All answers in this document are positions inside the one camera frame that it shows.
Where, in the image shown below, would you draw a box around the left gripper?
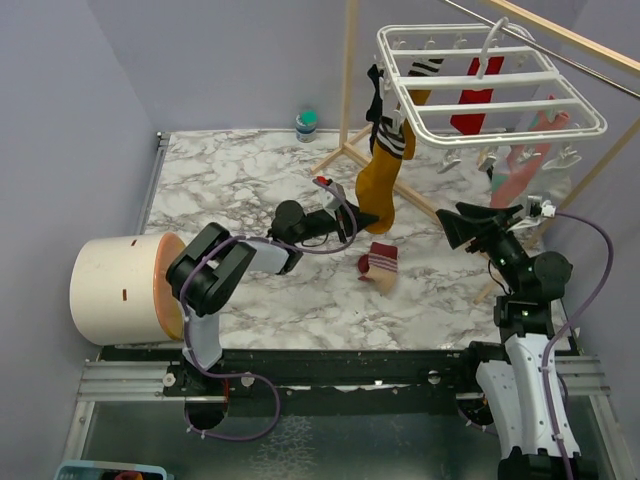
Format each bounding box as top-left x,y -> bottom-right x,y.
292,198 -> 378,244

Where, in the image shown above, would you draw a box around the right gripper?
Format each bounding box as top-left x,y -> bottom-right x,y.
439,200 -> 529,293

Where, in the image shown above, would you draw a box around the mustard striped sock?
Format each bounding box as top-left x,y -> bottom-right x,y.
355,116 -> 406,235

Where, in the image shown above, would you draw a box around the maroon beige striped sock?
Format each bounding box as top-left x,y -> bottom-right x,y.
357,242 -> 398,295

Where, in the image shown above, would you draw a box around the black sock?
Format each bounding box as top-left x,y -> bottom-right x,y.
365,64 -> 384,153

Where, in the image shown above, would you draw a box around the white plastic sock hanger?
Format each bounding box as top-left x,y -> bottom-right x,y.
376,19 -> 608,170

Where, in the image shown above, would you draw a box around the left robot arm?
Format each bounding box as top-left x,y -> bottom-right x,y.
165,200 -> 379,395

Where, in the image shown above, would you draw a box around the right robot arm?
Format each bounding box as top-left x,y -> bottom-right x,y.
436,202 -> 599,479

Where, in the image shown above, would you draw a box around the pink sock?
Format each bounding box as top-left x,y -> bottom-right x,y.
490,109 -> 570,209

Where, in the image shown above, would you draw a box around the wooden clothes rack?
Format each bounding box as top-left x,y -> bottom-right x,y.
309,0 -> 640,304

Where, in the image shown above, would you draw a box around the red sock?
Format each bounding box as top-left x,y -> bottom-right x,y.
450,56 -> 505,135

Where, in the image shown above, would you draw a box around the white sock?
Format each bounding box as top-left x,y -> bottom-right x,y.
523,148 -> 582,212

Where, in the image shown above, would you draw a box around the teal lidded jar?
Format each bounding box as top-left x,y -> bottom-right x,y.
295,109 -> 318,143

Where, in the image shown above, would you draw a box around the cream cylindrical container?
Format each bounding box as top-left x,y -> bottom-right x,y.
69,232 -> 185,346

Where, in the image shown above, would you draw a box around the blue bin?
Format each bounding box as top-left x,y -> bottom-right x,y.
54,460 -> 175,480

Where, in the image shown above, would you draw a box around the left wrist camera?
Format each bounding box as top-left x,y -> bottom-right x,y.
313,176 -> 346,215

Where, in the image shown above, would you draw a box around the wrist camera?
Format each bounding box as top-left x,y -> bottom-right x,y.
525,195 -> 556,219
313,176 -> 346,215

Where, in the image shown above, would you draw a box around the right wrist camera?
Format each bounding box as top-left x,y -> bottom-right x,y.
525,195 -> 556,219

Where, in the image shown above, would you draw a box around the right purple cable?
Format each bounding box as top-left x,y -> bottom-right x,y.
452,209 -> 615,480

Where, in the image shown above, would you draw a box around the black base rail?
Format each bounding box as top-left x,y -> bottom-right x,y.
81,347 -> 491,425

